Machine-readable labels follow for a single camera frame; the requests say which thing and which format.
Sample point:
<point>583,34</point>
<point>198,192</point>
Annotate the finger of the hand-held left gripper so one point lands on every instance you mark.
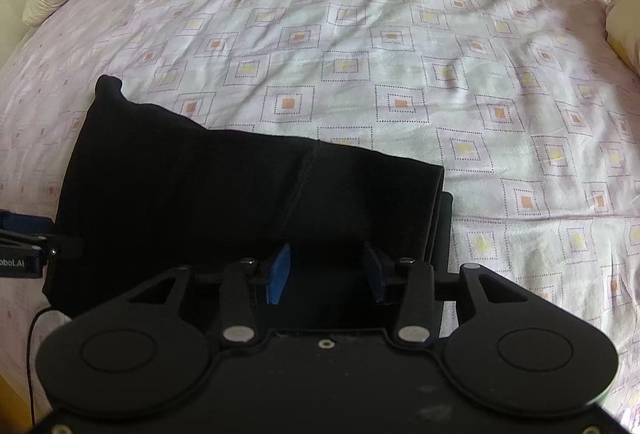
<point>62,248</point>

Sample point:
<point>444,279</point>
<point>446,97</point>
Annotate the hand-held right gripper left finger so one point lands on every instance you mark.
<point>279,276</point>

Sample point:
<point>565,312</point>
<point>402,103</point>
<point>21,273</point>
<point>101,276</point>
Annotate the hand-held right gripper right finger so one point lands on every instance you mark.
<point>375,274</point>

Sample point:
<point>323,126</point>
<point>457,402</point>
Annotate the black pants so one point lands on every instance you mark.
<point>175,194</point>

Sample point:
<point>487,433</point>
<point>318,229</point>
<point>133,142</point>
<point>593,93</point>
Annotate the patterned bed sheet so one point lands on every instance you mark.
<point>375,64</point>

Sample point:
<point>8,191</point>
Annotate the cream pillow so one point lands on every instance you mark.
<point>625,24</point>

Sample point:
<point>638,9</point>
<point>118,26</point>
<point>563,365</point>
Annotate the wooden bed frame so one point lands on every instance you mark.
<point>12,414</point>

